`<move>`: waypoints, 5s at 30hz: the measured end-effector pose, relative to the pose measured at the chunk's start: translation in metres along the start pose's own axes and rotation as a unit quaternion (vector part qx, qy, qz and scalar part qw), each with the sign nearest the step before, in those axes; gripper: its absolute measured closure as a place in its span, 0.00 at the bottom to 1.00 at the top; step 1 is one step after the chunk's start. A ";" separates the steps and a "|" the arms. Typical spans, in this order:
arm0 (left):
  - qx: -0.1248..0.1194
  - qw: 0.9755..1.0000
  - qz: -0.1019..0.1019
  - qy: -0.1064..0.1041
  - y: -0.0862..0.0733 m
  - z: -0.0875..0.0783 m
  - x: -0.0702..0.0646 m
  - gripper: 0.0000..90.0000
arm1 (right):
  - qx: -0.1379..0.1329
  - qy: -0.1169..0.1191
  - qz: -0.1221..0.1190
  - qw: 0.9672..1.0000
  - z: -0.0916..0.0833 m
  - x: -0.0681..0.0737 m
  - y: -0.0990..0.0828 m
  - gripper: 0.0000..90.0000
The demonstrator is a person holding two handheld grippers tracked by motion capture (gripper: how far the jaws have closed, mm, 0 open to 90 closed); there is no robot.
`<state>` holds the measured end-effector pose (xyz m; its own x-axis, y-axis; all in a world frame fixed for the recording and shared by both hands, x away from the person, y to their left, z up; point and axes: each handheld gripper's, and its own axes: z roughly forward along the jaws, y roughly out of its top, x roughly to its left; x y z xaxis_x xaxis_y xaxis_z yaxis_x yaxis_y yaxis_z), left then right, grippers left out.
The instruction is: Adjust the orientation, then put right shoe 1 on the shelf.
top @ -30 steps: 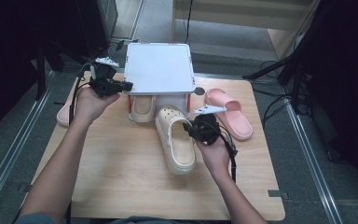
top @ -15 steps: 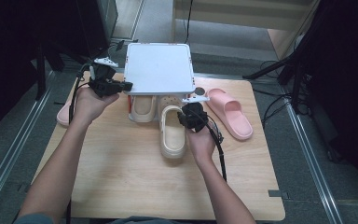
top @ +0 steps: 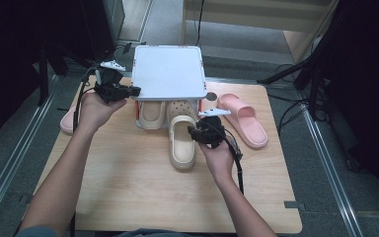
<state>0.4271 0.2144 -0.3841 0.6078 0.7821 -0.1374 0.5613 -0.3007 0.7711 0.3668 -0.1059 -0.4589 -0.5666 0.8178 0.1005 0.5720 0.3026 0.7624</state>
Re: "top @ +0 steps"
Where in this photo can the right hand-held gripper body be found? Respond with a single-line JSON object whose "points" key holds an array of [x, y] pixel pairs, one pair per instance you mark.
{"points": [[212, 130]]}

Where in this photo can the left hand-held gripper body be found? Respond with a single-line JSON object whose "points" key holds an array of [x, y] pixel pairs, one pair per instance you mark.
{"points": [[110, 89]]}

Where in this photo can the beige clog slipper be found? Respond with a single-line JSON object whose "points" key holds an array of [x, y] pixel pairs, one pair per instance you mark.
{"points": [[181, 148], [151, 115]]}

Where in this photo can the pink slipper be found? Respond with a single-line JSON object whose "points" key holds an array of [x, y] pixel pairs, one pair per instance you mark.
{"points": [[243, 120], [68, 123]]}

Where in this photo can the white shoe rack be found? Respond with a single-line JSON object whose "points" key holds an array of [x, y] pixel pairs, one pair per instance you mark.
{"points": [[167, 70]]}

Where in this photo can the person's left hand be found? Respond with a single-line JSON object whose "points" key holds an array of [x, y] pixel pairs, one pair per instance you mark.
{"points": [[93, 112]]}

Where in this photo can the person's right hand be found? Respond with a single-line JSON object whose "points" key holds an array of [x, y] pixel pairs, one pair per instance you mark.
{"points": [[220, 163]]}

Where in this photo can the dark round sticker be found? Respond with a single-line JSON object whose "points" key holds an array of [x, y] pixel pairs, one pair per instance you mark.
{"points": [[211, 96]]}

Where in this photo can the black plug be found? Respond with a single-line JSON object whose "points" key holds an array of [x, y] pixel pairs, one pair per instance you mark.
{"points": [[127, 47]]}

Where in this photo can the black cabinet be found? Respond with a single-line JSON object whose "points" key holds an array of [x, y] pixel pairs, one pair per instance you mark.
{"points": [[102, 26]]}

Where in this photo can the black metal stand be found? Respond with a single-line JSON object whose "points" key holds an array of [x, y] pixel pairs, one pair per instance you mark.
{"points": [[289, 70], [42, 75]]}

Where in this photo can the dark tape piece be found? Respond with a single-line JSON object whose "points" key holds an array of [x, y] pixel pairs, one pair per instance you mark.
{"points": [[292, 204], [24, 198]]}

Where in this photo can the light wooden furniture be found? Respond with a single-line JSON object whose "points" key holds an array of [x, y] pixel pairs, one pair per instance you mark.
{"points": [[260, 16]]}

